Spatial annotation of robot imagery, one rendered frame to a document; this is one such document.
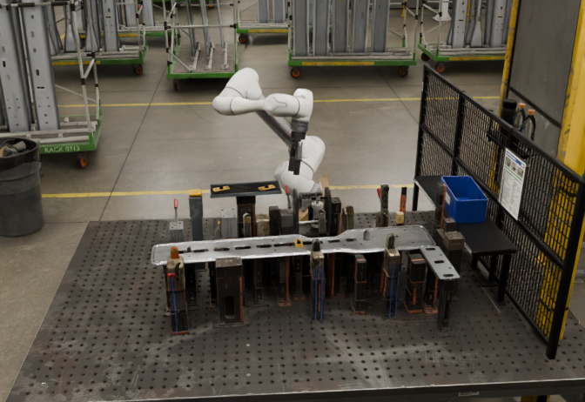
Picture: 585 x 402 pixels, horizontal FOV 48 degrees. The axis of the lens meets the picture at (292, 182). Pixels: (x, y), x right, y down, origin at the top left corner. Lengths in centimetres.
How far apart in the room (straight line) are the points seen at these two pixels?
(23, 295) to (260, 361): 243
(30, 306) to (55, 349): 167
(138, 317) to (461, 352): 152
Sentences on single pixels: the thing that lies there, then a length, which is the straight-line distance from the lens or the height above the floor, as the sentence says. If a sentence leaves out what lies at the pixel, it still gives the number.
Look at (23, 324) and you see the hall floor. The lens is 470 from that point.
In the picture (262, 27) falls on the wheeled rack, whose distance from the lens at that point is 1231.
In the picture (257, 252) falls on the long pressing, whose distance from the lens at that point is 315.
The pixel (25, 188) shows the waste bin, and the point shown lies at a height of 42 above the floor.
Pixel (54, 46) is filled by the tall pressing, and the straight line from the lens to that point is 1061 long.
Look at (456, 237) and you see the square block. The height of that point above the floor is 106.
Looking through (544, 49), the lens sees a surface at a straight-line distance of 529.
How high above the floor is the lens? 258
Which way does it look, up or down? 24 degrees down
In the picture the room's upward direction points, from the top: straight up
